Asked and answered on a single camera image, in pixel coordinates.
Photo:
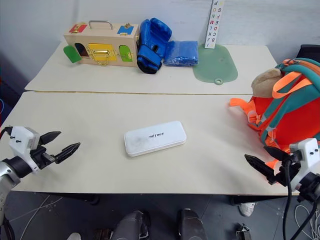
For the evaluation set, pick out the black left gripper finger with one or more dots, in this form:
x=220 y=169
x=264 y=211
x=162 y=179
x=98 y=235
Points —
x=51 y=137
x=67 y=151

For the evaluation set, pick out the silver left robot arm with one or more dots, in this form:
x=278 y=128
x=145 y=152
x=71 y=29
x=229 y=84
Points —
x=7 y=177

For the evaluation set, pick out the white rectangular case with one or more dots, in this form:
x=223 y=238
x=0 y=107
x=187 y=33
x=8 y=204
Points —
x=155 y=138

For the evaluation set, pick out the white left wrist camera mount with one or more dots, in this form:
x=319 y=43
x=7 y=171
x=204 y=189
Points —
x=18 y=137

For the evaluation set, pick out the white alphabet letter board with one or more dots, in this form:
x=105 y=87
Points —
x=214 y=23

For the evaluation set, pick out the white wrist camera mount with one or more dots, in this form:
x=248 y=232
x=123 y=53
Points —
x=308 y=155
x=18 y=137

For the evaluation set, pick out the blue boxing glove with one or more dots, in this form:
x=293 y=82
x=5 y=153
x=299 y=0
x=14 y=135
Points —
x=152 y=42

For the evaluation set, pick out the green silicone mat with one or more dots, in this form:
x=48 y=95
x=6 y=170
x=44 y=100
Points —
x=216 y=62

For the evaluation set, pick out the white shoe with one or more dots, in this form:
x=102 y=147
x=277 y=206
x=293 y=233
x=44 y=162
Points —
x=247 y=208

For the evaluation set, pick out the black chair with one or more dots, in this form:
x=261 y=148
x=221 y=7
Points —
x=310 y=52

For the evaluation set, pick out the wooden lock puzzle box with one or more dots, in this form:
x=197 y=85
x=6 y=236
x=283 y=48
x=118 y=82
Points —
x=100 y=45

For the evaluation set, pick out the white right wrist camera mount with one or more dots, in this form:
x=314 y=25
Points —
x=308 y=155

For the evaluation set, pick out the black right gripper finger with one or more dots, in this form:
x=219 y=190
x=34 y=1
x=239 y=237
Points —
x=277 y=153
x=260 y=168

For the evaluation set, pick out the orange teal backpack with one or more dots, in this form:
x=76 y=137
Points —
x=297 y=112

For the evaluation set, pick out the dark rounded black shape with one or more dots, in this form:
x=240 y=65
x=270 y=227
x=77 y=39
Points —
x=191 y=225

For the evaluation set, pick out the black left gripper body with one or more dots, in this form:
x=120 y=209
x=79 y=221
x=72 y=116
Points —
x=40 y=157

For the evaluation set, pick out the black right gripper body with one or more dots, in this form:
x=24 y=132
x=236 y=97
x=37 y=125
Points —
x=282 y=173

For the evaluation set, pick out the blue folded plastic bag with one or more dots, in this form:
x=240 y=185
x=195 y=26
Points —
x=181 y=53

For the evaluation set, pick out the dark rounded grey shape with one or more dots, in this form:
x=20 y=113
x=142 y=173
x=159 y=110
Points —
x=131 y=226

